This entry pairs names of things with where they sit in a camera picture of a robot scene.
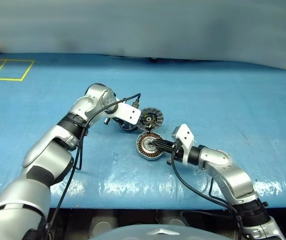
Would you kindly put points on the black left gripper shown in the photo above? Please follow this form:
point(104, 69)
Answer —
point(113, 121)

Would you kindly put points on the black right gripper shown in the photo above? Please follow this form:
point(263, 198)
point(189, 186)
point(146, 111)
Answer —
point(179, 151)

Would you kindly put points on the motor stator housing copper coils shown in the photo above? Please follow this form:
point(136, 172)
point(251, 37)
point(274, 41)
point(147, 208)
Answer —
point(143, 146)

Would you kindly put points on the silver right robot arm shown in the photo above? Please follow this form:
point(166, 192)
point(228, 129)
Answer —
point(235, 177)

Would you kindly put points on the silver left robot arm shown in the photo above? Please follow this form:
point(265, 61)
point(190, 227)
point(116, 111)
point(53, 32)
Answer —
point(45, 150)

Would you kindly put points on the grey motor cover with circuit board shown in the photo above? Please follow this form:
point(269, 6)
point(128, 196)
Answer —
point(155, 116)

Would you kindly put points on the blue plastic table cover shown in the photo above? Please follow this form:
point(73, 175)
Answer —
point(208, 100)

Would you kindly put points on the silver robot torso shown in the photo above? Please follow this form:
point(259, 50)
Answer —
point(133, 233)

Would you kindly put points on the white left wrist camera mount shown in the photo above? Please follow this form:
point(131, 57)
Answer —
point(128, 112)

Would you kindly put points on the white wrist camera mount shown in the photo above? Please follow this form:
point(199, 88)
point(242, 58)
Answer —
point(185, 135)
point(128, 112)

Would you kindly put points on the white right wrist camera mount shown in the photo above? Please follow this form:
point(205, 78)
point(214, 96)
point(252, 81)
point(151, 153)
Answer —
point(185, 135)

